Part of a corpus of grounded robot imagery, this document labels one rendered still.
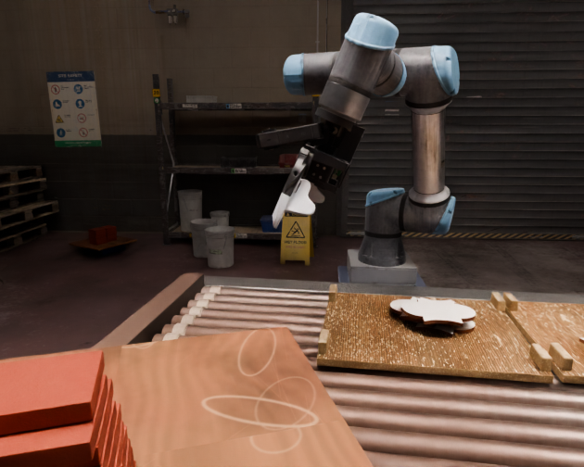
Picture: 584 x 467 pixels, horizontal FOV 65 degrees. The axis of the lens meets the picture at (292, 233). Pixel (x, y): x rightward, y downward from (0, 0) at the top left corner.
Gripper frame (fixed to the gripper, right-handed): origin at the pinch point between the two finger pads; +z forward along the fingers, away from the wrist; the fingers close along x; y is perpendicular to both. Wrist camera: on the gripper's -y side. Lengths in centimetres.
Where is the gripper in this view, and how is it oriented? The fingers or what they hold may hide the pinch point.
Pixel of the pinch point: (280, 218)
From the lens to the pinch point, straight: 80.3
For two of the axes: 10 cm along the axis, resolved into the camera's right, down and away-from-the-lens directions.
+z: -3.8, 8.8, 2.8
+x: 2.0, -2.2, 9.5
